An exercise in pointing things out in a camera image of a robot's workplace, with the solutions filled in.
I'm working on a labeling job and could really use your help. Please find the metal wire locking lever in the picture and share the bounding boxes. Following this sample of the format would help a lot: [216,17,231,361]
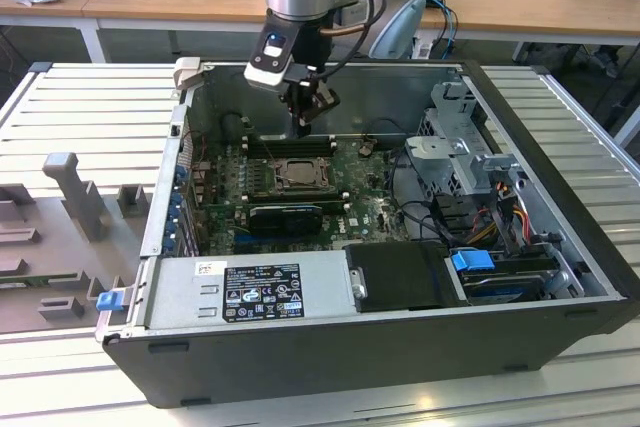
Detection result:
[262,138,283,183]

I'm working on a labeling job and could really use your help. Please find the CPU with silver top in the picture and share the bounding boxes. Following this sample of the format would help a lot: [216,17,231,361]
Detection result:
[285,161,324,187]

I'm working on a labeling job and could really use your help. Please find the metal socket cover frame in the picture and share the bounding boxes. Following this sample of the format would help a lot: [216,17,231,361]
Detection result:
[274,158,335,193]

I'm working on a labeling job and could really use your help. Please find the black RAM slot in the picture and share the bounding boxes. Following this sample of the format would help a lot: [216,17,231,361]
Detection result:
[247,136,337,143]
[243,191,352,197]
[243,198,352,204]
[247,146,337,153]
[247,150,337,158]
[243,195,352,201]
[247,141,337,148]

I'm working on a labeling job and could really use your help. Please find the CPU socket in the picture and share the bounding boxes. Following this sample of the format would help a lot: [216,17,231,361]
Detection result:
[272,156,336,194]

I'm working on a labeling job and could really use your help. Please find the pale blue teach pendant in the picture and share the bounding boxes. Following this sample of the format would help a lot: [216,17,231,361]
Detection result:
[372,0,427,61]

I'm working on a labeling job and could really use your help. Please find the green motherboard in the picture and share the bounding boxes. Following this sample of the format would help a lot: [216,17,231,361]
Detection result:
[192,136,429,257]

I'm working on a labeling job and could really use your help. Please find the metal drive cage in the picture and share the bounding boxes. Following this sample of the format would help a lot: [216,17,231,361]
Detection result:
[403,79,531,198]

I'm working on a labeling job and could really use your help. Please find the metal rear port block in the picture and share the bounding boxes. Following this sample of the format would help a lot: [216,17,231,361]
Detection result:
[191,160,212,209]

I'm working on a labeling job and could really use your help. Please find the black graphics card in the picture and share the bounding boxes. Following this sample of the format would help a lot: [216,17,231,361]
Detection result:
[248,203,325,239]

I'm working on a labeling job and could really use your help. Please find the green RAM stick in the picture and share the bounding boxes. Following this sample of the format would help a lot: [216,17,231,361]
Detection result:
[203,200,352,217]
[0,274,81,293]

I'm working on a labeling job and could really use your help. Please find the black plastic shroud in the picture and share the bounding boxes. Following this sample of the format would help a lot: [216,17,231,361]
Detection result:
[343,240,469,313]

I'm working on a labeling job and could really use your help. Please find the blue disk carrier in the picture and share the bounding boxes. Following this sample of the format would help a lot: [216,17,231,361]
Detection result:
[449,250,496,289]

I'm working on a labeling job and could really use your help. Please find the silver power supply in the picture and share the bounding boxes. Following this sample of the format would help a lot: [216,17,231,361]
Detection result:
[124,246,369,336]

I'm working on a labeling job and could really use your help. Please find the hard disk drive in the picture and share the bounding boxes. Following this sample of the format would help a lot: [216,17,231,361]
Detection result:
[459,271,549,306]

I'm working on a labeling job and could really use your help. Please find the grey parts rack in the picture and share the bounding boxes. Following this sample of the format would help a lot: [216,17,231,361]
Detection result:
[0,150,157,336]

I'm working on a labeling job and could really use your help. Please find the blue plastic latch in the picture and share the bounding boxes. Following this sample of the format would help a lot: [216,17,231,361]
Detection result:
[97,290,125,313]

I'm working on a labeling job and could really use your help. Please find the black and silver PC case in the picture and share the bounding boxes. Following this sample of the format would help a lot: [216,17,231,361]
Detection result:
[94,59,634,408]

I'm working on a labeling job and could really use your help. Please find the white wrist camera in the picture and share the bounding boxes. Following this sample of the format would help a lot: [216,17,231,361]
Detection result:
[243,21,301,93]

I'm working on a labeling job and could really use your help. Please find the grey case handle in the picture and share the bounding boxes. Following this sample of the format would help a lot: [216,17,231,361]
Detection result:
[172,57,207,98]

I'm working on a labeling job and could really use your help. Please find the yellow and red power wires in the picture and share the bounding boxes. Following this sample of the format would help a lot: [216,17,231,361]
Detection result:
[469,196,532,248]

